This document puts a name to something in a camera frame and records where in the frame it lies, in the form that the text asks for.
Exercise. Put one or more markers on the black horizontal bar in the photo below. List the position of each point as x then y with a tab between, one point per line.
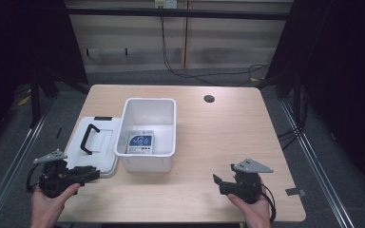
177	13

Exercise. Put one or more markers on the black curtain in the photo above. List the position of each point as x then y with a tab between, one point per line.
339	63
19	41

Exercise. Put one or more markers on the metal floor rail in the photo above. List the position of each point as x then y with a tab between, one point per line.
9	177
316	164

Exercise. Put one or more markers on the black metal stand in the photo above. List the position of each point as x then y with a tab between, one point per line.
35	98

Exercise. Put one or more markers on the small black stick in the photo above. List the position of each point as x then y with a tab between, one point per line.
58	133

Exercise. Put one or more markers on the white wall socket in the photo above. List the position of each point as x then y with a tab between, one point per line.
166	3

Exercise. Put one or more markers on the blue and white packet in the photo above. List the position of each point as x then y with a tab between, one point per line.
140	142

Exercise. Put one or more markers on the person's left hand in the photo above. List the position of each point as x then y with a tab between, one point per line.
46	210

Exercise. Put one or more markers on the person's right hand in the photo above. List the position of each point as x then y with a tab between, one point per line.
256	213

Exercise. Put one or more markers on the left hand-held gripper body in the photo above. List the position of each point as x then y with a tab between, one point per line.
55	182

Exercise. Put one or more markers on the grey tape piece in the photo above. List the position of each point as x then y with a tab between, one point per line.
295	192

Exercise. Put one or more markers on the white plastic storage bin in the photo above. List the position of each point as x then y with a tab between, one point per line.
149	110

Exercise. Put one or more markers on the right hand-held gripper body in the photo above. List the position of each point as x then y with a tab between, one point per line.
248	186

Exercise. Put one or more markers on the yellow floor tape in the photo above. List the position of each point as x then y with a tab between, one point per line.
24	100

